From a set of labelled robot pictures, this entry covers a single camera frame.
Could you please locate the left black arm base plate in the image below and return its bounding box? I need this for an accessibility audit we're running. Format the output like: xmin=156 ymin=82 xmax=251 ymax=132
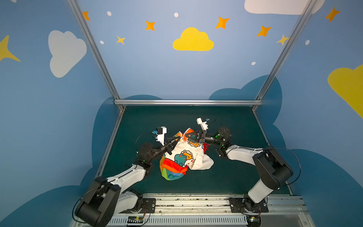
xmin=122 ymin=198 xmax=156 ymax=214

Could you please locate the right small black connector box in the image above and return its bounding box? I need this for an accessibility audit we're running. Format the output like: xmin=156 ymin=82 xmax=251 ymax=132
xmin=246 ymin=216 xmax=261 ymax=227

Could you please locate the right slanted aluminium post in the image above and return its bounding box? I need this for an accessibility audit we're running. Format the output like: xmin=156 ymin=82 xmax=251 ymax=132
xmin=255 ymin=0 xmax=318 ymax=104

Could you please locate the right side table edge rail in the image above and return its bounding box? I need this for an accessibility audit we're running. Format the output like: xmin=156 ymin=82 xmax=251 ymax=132
xmin=251 ymin=105 xmax=293 ymax=195

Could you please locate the left small circuit board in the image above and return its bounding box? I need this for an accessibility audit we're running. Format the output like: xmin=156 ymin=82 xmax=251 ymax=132
xmin=126 ymin=216 xmax=144 ymax=226

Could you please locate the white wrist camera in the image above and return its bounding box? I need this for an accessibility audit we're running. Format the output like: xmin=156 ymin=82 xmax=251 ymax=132
xmin=196 ymin=117 xmax=209 ymax=131
xmin=152 ymin=126 xmax=167 ymax=146

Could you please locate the slanted aluminium post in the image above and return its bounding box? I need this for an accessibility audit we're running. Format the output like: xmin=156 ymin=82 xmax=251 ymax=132
xmin=67 ymin=0 xmax=120 ymax=99
xmin=255 ymin=0 xmax=318 ymax=104

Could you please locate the left side table edge rail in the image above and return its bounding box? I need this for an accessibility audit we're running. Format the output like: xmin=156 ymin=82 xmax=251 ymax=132
xmin=95 ymin=108 xmax=124 ymax=178

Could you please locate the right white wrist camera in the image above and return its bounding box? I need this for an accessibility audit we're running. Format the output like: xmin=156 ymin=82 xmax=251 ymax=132
xmin=196 ymin=117 xmax=209 ymax=131

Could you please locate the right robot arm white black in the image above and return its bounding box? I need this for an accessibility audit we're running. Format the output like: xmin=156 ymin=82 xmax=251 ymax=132
xmin=185 ymin=126 xmax=294 ymax=211

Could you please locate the left slanted aluminium post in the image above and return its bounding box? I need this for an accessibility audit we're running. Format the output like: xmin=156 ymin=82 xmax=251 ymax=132
xmin=67 ymin=0 xmax=120 ymax=99

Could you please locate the back horizontal aluminium rail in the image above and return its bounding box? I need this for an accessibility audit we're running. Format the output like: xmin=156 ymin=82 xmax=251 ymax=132
xmin=114 ymin=99 xmax=263 ymax=106

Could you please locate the rainbow and white kids jacket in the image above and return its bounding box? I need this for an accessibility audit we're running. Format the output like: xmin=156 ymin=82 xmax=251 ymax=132
xmin=159 ymin=128 xmax=214 ymax=181

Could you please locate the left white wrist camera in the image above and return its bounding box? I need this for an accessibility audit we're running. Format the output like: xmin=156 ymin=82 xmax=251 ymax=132
xmin=152 ymin=126 xmax=167 ymax=146

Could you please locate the table edge rail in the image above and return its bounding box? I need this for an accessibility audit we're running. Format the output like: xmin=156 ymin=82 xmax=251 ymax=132
xmin=95 ymin=108 xmax=124 ymax=178
xmin=251 ymin=105 xmax=293 ymax=195

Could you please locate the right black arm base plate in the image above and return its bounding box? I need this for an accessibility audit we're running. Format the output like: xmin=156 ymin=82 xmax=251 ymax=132
xmin=228 ymin=197 xmax=269 ymax=213

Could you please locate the front aluminium rail frame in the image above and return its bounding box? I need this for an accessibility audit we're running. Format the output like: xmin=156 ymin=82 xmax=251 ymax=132
xmin=69 ymin=194 xmax=316 ymax=227

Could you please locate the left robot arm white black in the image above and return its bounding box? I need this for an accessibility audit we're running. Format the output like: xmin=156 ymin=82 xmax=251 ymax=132
xmin=71 ymin=136 xmax=181 ymax=227

